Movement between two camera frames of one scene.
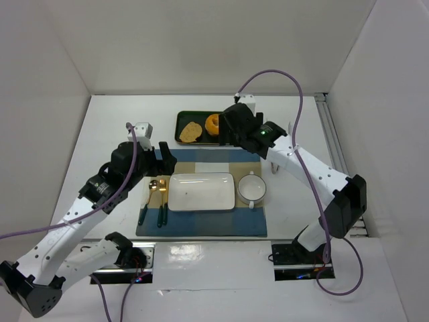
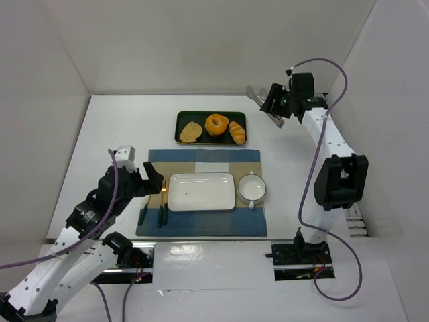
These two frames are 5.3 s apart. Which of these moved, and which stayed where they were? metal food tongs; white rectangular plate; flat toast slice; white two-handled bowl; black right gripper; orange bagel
Moved: metal food tongs; black right gripper
Stayed: white two-handled bowl; orange bagel; white rectangular plate; flat toast slice
